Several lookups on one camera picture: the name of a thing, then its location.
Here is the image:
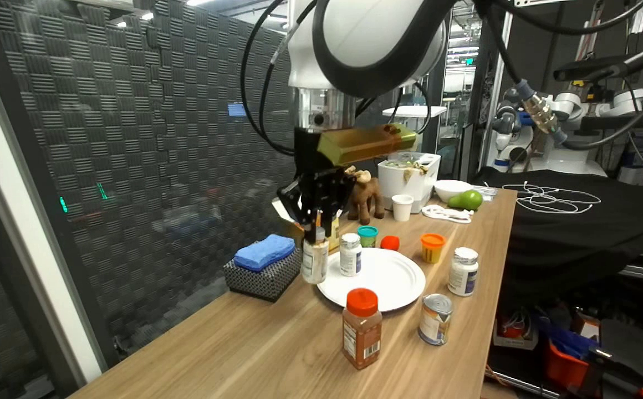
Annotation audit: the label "white plastic bin appliance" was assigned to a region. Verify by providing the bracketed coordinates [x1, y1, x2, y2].
[377, 151, 444, 213]

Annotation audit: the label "white coiled cable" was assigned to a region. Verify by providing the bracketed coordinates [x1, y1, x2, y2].
[502, 181, 604, 218]

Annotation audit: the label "white paper plate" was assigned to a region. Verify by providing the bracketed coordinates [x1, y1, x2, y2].
[315, 246, 428, 315]

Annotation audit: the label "red plastic bin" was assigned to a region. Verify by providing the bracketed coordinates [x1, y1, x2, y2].
[544, 339, 594, 396]

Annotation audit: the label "white crumpled wrapper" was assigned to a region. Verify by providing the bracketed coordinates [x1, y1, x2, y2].
[420, 203, 478, 227]

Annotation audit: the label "open yellow cardboard box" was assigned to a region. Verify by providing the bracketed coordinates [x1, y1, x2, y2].
[271, 193, 346, 258]

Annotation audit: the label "blue plastic item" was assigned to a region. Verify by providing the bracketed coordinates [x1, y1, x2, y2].
[542, 325, 597, 362]

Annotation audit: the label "white paper cup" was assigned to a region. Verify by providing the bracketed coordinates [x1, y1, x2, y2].
[390, 193, 417, 225]

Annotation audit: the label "small tin can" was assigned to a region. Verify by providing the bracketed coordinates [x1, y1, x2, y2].
[417, 290, 455, 349]

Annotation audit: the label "small white bottle blue label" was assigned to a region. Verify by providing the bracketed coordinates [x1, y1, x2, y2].
[337, 230, 363, 277]

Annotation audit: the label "white bowl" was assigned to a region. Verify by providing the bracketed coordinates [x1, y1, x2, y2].
[433, 177, 475, 204]

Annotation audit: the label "large white pill bottle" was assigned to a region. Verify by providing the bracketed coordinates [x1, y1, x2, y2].
[445, 246, 482, 299]

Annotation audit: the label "small tub teal lid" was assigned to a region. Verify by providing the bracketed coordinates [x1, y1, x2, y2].
[355, 225, 380, 250]

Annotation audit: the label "brown moose plush toy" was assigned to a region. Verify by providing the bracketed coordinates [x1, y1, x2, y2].
[341, 167, 387, 227]

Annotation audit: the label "black robot cable with connector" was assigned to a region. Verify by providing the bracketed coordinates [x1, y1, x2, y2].
[475, 0, 643, 154]

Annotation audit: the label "brown spice bottle orange cap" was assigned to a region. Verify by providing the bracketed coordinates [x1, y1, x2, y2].
[340, 287, 383, 372]

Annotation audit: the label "yellow tub orange lid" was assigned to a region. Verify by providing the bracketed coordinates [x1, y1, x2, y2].
[420, 230, 448, 267]

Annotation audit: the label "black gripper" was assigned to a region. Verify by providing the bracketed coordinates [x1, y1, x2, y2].
[278, 127, 355, 245]

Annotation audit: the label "dried brown leaves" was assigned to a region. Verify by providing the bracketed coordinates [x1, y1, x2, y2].
[383, 154, 435, 181]

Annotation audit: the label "white background machine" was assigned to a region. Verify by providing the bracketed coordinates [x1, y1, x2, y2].
[486, 87, 613, 175]

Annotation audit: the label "green pear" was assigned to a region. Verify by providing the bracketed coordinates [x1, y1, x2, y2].
[445, 188, 486, 213]

